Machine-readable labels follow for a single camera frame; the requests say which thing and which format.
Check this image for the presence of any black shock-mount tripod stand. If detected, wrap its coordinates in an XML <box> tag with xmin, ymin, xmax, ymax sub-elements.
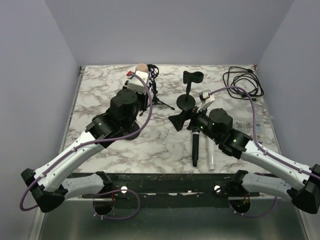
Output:
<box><xmin>147</xmin><ymin>64</ymin><xmax>175</xmax><ymax>110</ymax></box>

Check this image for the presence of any white handheld microphone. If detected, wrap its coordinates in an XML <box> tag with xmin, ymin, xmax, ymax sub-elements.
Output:
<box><xmin>207</xmin><ymin>138</ymin><xmax>216</xmax><ymax>171</ymax></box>

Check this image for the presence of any clear bag of screws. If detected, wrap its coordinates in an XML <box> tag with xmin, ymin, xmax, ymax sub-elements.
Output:
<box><xmin>233</xmin><ymin>120</ymin><xmax>266</xmax><ymax>142</ymax></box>

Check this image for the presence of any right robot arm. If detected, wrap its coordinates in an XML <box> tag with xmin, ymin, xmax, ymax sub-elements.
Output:
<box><xmin>168</xmin><ymin>108</ymin><xmax>320</xmax><ymax>214</ymax></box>

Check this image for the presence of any black stand with peach mic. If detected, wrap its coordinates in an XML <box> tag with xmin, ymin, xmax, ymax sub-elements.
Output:
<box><xmin>123</xmin><ymin>121</ymin><xmax>140</xmax><ymax>141</ymax></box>

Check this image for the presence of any black round-base mic stand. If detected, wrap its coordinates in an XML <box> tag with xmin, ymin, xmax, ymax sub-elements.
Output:
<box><xmin>176</xmin><ymin>70</ymin><xmax>204</xmax><ymax>111</ymax></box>

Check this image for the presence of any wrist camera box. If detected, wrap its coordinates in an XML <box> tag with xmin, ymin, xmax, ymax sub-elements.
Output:
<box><xmin>126</xmin><ymin>71</ymin><xmax>149</xmax><ymax>95</ymax></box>
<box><xmin>198</xmin><ymin>89</ymin><xmax>215</xmax><ymax>111</ymax></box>

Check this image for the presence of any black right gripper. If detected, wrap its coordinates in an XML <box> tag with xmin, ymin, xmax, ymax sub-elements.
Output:
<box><xmin>169</xmin><ymin>101</ymin><xmax>221</xmax><ymax>143</ymax></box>

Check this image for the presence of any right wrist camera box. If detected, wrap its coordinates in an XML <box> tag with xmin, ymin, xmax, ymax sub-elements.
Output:
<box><xmin>198</xmin><ymin>89</ymin><xmax>215</xmax><ymax>111</ymax></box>

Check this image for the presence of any coiled black cable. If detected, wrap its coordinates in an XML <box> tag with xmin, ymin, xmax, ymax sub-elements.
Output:
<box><xmin>222</xmin><ymin>65</ymin><xmax>265</xmax><ymax>102</ymax></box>

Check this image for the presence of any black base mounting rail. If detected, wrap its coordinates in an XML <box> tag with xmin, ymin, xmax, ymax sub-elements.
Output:
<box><xmin>74</xmin><ymin>172</ymin><xmax>261</xmax><ymax>208</ymax></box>

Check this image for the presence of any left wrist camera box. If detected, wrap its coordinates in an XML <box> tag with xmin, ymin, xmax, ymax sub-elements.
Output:
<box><xmin>126</xmin><ymin>71</ymin><xmax>149</xmax><ymax>95</ymax></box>

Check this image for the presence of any black handheld microphone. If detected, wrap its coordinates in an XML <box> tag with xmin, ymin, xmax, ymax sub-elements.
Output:
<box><xmin>191</xmin><ymin>129</ymin><xmax>200</xmax><ymax>167</ymax></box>

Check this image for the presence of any peach handheld microphone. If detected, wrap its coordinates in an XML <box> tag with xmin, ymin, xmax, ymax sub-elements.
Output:
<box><xmin>135</xmin><ymin>63</ymin><xmax>149</xmax><ymax>80</ymax></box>

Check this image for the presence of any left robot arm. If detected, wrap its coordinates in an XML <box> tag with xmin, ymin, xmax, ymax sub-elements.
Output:
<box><xmin>21</xmin><ymin>82</ymin><xmax>151</xmax><ymax>213</ymax></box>

